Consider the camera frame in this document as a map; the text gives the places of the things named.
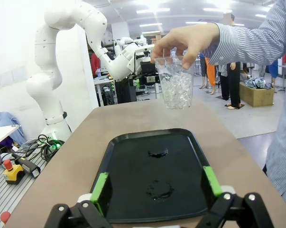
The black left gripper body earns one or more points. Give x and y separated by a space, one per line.
148 69

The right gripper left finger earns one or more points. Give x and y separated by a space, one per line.
100 190

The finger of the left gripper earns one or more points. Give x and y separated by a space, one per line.
136 83

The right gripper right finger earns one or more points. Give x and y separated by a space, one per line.
237 211

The short clear iced cup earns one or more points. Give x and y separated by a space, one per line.
178 92

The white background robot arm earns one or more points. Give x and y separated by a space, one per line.
127 41

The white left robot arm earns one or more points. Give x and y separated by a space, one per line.
48 47

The person's right forearm striped sleeve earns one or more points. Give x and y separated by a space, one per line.
247 42

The person's right hand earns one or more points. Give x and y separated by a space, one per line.
187 38

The black equipment cabinet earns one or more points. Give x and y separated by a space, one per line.
125 92

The black computer tower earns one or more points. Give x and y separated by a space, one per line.
107 96

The black plastic serving tray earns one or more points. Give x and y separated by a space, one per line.
138 171

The person in red top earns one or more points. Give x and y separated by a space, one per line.
95 64

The mannequin in orange trousers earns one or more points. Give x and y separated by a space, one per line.
211 71

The black handheld controller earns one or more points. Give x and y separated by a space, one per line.
30 168

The person in blue striped shirt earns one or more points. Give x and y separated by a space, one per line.
285 142

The mannequin in black trousers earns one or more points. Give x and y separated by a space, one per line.
234 80

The yellow emergency stop box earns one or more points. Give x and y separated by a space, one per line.
13 175

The red emergency stop button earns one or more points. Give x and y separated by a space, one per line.
5 216

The pile of grey clothes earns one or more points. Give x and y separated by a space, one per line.
257 82

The large cardboard box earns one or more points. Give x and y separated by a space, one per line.
256 97

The white desk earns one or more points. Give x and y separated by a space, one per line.
0 134

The blue cloth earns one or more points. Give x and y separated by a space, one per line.
5 120

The slotted aluminium base plate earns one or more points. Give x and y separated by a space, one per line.
0 197

